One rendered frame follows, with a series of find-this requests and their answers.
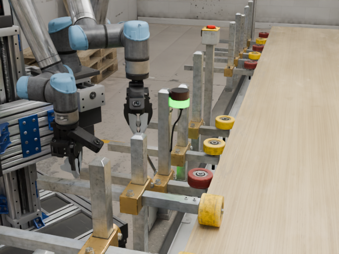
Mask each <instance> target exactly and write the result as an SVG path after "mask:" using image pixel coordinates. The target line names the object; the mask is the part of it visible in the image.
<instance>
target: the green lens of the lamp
mask: <svg viewBox="0 0 339 254"><path fill-rule="evenodd" d="M170 106H171V107H174V108H186V107H188V106H189V99H188V100H186V101H174V100H171V98H170Z"/></svg>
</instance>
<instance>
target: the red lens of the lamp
mask: <svg viewBox="0 0 339 254"><path fill-rule="evenodd" d="M170 98H171V99H173V100H187V99H189V98H190V90H189V91H188V92H186V93H174V92H172V91H171V89H170Z"/></svg>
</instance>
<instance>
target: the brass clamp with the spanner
mask: <svg viewBox="0 0 339 254"><path fill-rule="evenodd" d="M174 178H176V174H175V172H174V170H173V169H172V168H171V172H170V173H169V175H161V174H158V172H157V173H156V175H155V177H154V178H153V180H152V181H153V183H154V188H151V191H152V192H159V193H165V194H168V192H167V184H168V182H169V180H174ZM156 179H160V182H161V184H159V185H156V184H155V180H156Z"/></svg>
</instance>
